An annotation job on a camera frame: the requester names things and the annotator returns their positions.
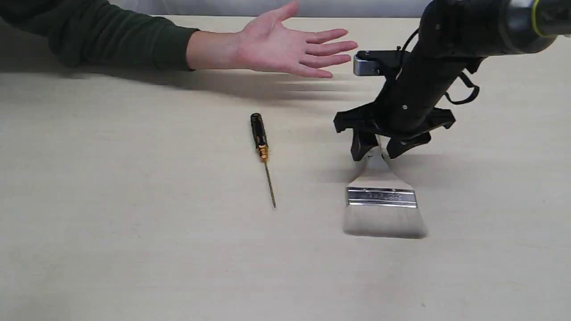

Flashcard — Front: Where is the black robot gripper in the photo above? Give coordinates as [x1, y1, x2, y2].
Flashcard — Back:
[334, 102, 455, 162]

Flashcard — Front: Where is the wide wooden paint brush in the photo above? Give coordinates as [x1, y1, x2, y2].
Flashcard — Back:
[343, 146, 428, 239]

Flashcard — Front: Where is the black and gold screwdriver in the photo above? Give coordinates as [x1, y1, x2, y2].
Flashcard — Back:
[249, 112, 277, 209]

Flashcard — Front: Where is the forearm in dark green sleeve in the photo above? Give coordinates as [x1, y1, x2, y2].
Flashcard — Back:
[1, 0, 245, 71]

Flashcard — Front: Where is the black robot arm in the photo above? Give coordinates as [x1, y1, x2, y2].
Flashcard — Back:
[334, 0, 571, 162]

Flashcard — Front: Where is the open bare human hand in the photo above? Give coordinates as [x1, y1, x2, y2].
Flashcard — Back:
[232, 1, 358, 78]

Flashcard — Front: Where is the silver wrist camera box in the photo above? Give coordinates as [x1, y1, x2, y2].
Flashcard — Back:
[353, 47, 410, 78]

